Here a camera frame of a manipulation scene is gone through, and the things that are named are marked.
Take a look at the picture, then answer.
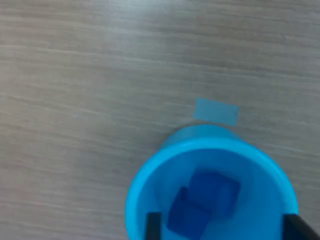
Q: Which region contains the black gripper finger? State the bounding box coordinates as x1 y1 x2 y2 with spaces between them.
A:
283 213 320 240
145 212 162 240

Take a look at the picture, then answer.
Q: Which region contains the blue cube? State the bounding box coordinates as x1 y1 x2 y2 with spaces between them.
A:
166 186 212 237
188 169 241 218

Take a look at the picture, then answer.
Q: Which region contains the blue plastic cup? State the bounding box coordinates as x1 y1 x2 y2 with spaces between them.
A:
124 124 300 240

